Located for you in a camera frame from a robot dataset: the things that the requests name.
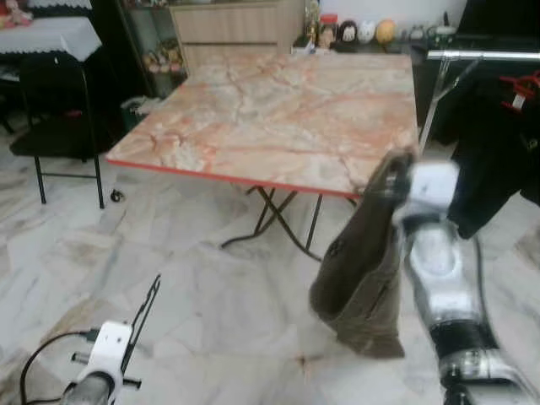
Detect red plastic hanger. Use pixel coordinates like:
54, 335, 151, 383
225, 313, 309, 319
498, 72, 540, 111

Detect black tv console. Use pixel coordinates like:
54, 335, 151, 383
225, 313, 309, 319
291, 38, 540, 127

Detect white blue round plush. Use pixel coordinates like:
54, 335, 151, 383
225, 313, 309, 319
356, 20, 376, 45

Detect white tablecloth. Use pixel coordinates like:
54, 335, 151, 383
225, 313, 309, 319
0, 15, 104, 62

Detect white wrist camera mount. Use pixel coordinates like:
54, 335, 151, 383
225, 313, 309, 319
395, 160, 461, 227
80, 321, 134, 397

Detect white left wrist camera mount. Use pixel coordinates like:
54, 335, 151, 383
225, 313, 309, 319
80, 321, 134, 397

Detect brown trousers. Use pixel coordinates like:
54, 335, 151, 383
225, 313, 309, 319
309, 148, 419, 359

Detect orange marble folding table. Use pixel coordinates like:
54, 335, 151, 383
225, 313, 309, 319
105, 52, 420, 262

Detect green basket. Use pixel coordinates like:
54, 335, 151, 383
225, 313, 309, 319
121, 94, 161, 119

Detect dark glass display cabinet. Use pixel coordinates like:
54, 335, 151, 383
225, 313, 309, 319
89, 0, 186, 100

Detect light wooden cabinet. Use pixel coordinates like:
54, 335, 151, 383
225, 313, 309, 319
169, 0, 306, 73

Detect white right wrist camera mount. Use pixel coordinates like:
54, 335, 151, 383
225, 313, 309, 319
395, 160, 461, 227

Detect green white mug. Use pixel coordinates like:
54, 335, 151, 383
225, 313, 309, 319
426, 24, 461, 43

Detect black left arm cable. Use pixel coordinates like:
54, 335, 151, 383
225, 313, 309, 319
19, 329, 102, 405

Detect black white round plush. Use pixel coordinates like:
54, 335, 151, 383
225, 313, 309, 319
336, 20, 359, 46

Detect black shirt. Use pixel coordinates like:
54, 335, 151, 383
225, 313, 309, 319
447, 76, 540, 240

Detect silver metal clothes rack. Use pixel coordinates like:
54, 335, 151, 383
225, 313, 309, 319
426, 49, 540, 157

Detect red lid jar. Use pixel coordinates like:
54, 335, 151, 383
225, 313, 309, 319
317, 13, 338, 50

